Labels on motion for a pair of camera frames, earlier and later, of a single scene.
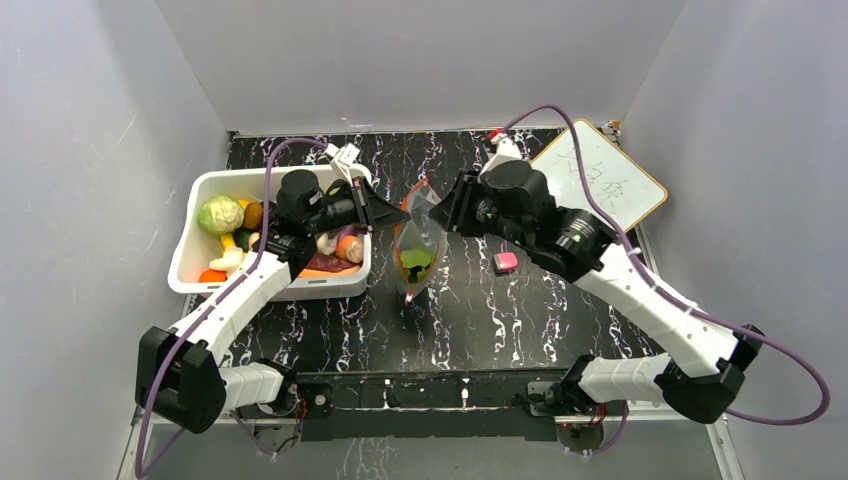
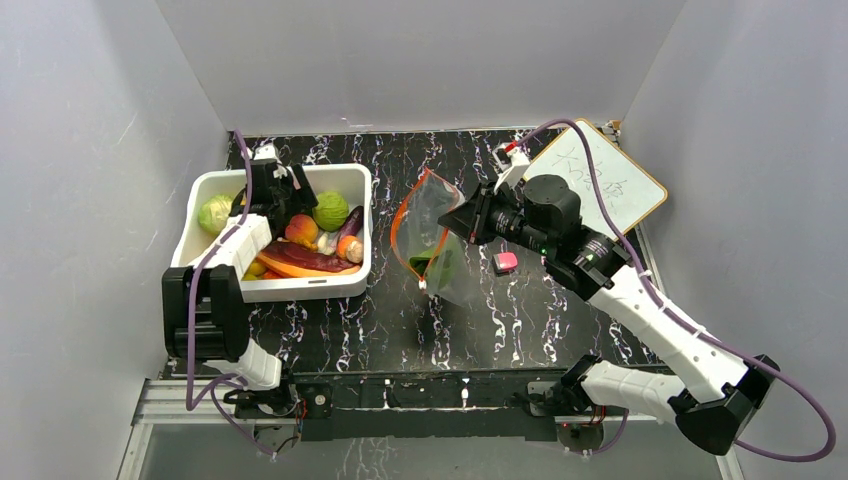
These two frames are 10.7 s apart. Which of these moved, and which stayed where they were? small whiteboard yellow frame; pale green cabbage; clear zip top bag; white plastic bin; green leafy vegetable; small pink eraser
Moved: green leafy vegetable; clear zip top bag
Stayed: small pink eraser; pale green cabbage; white plastic bin; small whiteboard yellow frame
